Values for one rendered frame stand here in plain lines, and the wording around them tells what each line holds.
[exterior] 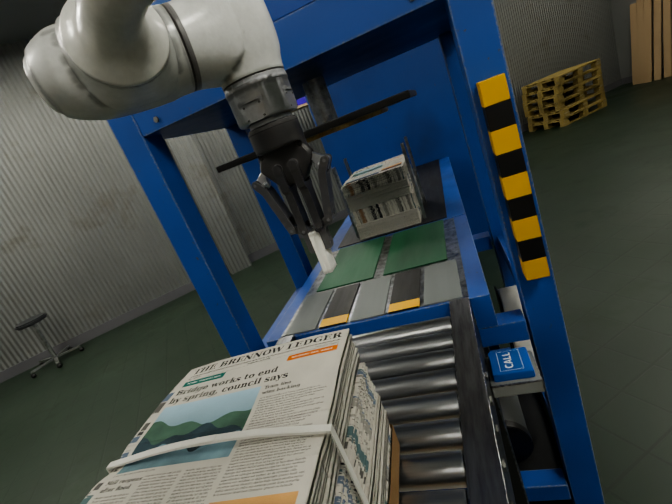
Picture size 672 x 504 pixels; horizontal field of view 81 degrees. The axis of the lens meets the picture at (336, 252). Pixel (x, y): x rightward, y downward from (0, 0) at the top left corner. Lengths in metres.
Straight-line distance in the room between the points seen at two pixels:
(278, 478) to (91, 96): 0.44
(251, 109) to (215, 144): 5.09
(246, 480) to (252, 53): 0.48
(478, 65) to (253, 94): 0.53
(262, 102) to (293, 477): 0.43
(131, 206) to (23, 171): 1.14
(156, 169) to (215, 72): 0.65
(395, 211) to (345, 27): 0.95
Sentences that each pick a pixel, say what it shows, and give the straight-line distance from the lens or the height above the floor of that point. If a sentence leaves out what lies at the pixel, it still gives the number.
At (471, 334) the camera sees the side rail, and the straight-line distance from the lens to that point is 0.90.
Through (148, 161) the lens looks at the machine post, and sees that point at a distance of 1.19.
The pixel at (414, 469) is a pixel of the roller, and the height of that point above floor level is 0.80.
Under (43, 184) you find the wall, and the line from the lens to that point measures 5.73.
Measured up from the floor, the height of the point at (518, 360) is 0.73.
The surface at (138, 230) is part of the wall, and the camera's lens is 5.60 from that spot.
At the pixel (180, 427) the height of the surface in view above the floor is 1.03.
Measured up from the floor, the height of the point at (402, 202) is 0.91.
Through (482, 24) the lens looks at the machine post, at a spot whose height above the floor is 1.37.
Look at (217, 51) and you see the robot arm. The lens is 0.55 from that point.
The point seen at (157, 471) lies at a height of 1.03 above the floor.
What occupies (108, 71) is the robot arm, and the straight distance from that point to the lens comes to 0.50.
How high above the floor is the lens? 1.30
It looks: 16 degrees down
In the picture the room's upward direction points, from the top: 22 degrees counter-clockwise
